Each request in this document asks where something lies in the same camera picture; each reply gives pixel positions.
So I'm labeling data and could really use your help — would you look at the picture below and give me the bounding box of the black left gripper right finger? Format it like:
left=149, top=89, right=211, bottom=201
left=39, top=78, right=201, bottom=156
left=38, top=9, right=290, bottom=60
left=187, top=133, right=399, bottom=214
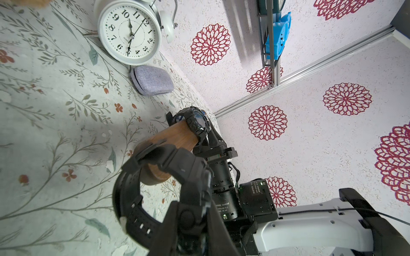
left=207, top=202, right=240, bottom=256

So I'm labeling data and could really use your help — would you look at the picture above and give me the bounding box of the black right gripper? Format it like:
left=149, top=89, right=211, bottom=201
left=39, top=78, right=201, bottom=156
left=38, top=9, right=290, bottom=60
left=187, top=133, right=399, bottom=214
left=193, top=129, right=240, bottom=221

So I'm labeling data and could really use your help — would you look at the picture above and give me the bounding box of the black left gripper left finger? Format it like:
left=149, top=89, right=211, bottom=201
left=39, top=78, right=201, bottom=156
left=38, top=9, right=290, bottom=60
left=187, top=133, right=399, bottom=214
left=148, top=201, right=179, bottom=256

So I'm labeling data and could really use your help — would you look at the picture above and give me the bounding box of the black digital watch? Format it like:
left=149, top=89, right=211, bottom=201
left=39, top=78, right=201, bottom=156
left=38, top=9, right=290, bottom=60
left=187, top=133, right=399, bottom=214
left=165, top=106, right=211, bottom=146
left=113, top=144, right=212, bottom=256

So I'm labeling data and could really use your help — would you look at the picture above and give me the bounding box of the wooden watch stand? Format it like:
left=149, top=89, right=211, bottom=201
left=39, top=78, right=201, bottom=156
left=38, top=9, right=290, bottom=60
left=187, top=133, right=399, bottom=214
left=134, top=121, right=199, bottom=186

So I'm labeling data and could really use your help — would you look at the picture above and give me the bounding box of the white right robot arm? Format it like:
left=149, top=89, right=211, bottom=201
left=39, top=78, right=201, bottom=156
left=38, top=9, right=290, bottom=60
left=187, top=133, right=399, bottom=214
left=193, top=130, right=410, bottom=256

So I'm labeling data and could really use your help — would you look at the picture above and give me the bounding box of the grey fabric case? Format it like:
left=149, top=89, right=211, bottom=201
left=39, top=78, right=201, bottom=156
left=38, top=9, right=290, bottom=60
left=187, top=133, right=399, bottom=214
left=130, top=65, right=174, bottom=97

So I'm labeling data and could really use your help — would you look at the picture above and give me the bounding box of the blue alarm clock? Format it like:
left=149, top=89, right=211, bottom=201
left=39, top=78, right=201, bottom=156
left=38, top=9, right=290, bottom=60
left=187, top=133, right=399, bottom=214
left=273, top=12, right=291, bottom=60

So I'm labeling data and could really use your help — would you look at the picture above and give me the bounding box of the white twin-bell alarm clock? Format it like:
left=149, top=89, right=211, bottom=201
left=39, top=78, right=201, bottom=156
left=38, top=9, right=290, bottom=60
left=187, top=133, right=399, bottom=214
left=94, top=0, right=178, bottom=66

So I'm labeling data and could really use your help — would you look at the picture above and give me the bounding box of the dark green alarm clock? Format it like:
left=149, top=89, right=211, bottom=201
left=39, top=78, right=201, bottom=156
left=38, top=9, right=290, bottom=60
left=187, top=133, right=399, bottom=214
left=257, top=0, right=286, bottom=15

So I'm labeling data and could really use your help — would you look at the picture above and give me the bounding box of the grey wall shelf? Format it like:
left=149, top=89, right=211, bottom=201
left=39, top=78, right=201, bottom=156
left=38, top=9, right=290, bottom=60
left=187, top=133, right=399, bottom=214
left=256, top=1, right=281, bottom=90

